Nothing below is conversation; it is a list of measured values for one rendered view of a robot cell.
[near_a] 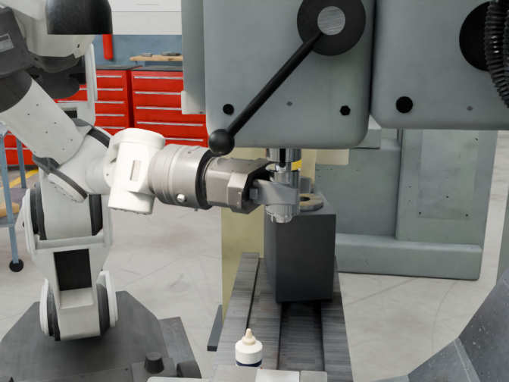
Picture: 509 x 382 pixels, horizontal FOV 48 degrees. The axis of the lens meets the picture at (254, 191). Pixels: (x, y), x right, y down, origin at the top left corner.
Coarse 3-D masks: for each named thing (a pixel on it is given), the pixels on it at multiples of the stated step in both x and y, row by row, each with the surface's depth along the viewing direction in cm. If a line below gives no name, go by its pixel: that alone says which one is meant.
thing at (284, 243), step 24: (312, 192) 126; (264, 216) 133; (312, 216) 113; (264, 240) 134; (288, 240) 114; (312, 240) 114; (288, 264) 115; (312, 264) 116; (288, 288) 117; (312, 288) 117
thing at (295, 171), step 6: (270, 168) 76; (276, 168) 76; (288, 168) 76; (294, 168) 76; (300, 168) 76; (270, 174) 75; (276, 174) 75; (282, 174) 74; (288, 174) 74; (294, 174) 75; (300, 174) 76
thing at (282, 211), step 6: (270, 180) 75; (276, 180) 75; (282, 180) 75; (288, 180) 75; (294, 180) 75; (300, 180) 76; (294, 186) 75; (300, 186) 77; (300, 192) 77; (270, 210) 77; (276, 210) 76; (282, 210) 76; (288, 210) 76; (294, 210) 76; (276, 216) 76; (282, 216) 76; (288, 216) 76
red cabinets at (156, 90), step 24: (96, 72) 538; (120, 72) 536; (144, 72) 529; (168, 72) 524; (72, 96) 547; (120, 96) 541; (144, 96) 534; (168, 96) 529; (96, 120) 551; (120, 120) 548; (144, 120) 542; (168, 120) 535; (192, 120) 530; (168, 144) 542; (192, 144) 537
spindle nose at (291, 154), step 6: (270, 150) 74; (276, 150) 74; (288, 150) 74; (294, 150) 74; (300, 150) 75; (270, 156) 74; (276, 156) 74; (288, 156) 74; (294, 156) 74; (300, 156) 75; (288, 162) 74
